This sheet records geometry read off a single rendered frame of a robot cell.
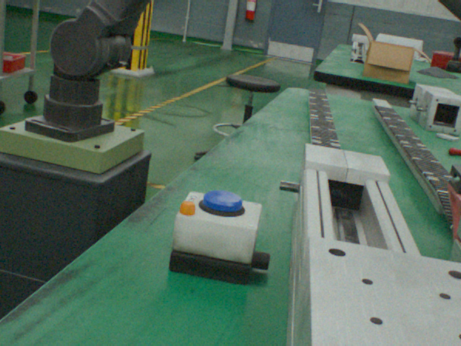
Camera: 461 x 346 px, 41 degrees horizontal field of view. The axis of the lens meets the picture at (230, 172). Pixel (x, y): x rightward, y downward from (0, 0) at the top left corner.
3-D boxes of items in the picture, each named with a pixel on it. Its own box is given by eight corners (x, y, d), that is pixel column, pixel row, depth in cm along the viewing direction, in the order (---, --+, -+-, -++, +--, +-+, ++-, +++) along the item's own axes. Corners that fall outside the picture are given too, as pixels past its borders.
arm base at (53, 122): (70, 118, 100) (21, 129, 89) (75, 69, 97) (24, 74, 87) (117, 130, 97) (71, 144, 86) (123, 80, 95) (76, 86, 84)
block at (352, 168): (275, 207, 83) (287, 140, 81) (365, 223, 82) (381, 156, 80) (272, 230, 75) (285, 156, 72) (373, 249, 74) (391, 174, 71)
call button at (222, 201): (204, 204, 64) (207, 186, 64) (242, 211, 64) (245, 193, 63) (198, 216, 60) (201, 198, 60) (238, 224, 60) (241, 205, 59)
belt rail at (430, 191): (371, 108, 184) (372, 98, 183) (384, 110, 184) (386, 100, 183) (438, 212, 92) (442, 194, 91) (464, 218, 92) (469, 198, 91)
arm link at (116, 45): (72, 81, 95) (52, 85, 90) (77, 15, 92) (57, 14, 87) (125, 93, 92) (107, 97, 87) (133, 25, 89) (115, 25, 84)
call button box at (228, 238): (182, 240, 68) (190, 187, 66) (269, 256, 67) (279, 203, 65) (167, 271, 60) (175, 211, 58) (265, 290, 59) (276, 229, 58)
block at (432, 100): (409, 121, 171) (417, 88, 168) (450, 128, 170) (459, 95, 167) (415, 128, 161) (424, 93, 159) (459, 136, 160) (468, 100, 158)
